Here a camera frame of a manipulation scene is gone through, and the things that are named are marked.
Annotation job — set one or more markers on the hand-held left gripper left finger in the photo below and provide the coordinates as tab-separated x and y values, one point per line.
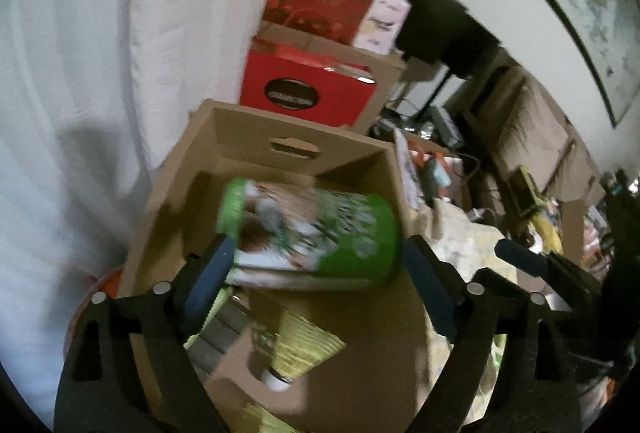
210	273

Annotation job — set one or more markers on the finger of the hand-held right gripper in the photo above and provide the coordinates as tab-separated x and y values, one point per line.
520	255

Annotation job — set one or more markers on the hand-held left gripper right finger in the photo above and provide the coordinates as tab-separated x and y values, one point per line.
425	278

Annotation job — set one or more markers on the green hand grip exerciser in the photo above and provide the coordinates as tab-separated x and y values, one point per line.
220	338

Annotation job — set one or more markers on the brown cardboard box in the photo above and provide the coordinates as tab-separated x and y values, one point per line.
360	338

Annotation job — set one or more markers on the green printed can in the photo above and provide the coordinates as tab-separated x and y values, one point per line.
325	233

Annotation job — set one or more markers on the yellow shuttlecock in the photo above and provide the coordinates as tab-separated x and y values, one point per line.
300	343
265	418

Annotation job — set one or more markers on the yellow bag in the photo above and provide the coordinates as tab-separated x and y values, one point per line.
547	230

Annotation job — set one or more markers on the cardboard piece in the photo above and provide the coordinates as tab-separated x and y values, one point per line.
575	228

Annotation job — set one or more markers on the floral cloth bag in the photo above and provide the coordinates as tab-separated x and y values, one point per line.
460	228

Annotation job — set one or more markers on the black and green device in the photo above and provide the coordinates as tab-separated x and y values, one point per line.
527	193

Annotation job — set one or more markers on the open box with orange items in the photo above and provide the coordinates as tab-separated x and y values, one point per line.
425	168

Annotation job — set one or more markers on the brown sofa cushion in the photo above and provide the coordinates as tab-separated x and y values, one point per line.
535	128

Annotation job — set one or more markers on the grey device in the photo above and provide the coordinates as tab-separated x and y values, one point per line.
445	125

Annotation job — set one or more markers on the red bag with black label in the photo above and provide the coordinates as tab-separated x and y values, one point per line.
340	98

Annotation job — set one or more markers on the large closed cardboard box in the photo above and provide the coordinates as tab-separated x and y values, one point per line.
385	83

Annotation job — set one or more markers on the black speaker on stand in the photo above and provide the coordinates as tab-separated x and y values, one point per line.
430	18
477	48

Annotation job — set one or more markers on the white curtain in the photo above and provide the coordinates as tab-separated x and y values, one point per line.
100	88

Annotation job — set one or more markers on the small white box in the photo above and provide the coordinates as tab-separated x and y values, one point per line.
382	23

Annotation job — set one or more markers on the framed wall picture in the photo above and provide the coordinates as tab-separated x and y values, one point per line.
595	3

